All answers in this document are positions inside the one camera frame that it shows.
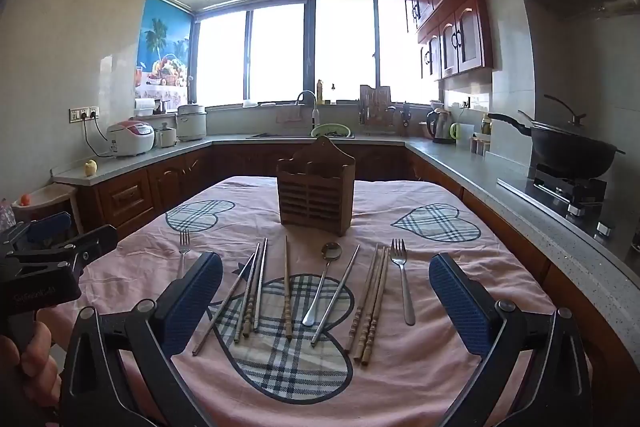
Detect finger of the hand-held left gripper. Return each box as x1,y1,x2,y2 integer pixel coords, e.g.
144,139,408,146
52,226,119,280
0,212,72,253

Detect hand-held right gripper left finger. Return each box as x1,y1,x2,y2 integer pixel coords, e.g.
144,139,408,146
59,251,224,427

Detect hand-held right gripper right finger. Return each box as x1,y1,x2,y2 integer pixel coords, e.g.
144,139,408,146
428,253,593,427

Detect wooden utensil holder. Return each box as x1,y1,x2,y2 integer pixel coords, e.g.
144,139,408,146
276,136,357,238

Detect person's left hand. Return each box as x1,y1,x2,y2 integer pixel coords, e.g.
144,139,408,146
0,307,76,409

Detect metal chopstick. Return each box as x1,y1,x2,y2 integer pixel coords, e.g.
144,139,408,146
252,237,269,334
311,245,361,348
192,243,262,355

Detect small metal fork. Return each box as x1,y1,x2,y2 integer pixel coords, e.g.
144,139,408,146
177,229,192,280

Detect wooden lower cabinets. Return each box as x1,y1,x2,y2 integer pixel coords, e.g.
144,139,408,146
75,142,631,388

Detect large metal fork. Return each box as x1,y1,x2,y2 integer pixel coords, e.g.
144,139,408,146
390,238,417,327

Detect pink plaid-heart tablecloth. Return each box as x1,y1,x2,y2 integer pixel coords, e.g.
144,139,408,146
75,176,596,427

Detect pink white rice cooker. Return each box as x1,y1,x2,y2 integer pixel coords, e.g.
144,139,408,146
106,120,156,158

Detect small white pot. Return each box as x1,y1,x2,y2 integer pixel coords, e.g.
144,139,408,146
154,123,178,148

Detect grey speckled countertop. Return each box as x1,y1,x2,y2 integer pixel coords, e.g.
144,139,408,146
52,134,640,338

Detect metal spoon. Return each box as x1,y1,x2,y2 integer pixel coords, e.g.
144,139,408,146
301,241,344,328

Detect gas stove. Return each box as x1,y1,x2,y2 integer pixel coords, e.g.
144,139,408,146
497,162,640,258

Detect white crock pot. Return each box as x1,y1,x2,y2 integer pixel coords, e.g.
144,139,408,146
176,103,207,142

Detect electric kettle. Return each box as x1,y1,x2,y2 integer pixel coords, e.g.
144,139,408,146
426,106,455,144

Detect kitchen sink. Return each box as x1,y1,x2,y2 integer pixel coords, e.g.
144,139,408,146
247,132,356,140

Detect black wok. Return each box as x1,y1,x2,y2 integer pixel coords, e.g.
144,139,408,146
487,95,626,180

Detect pink dish cloth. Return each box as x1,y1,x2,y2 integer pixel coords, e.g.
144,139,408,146
276,104,307,124

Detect dish rack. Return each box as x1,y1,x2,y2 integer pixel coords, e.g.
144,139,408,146
359,84,398,128

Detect green basin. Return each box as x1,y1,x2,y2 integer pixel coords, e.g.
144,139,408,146
311,123,353,138

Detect sink faucet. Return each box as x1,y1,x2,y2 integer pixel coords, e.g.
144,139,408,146
296,90,320,130

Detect kitchen window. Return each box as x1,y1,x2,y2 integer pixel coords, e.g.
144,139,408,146
192,0,443,108

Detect wide wall socket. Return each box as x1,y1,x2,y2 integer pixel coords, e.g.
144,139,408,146
69,106,100,124

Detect palm tree wall poster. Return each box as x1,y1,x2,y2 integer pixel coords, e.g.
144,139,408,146
135,0,195,110

